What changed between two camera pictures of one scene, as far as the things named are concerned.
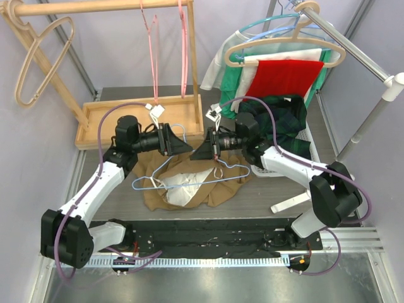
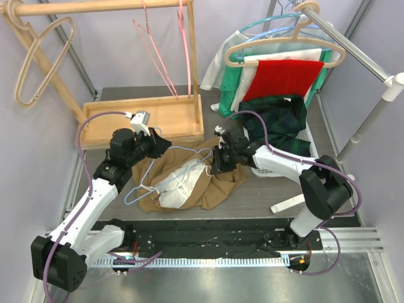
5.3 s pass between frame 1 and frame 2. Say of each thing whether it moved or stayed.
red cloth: stayed
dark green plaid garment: stayed
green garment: stayed
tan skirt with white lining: stayed
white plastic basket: stayed
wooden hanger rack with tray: stayed
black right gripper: moved
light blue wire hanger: moved
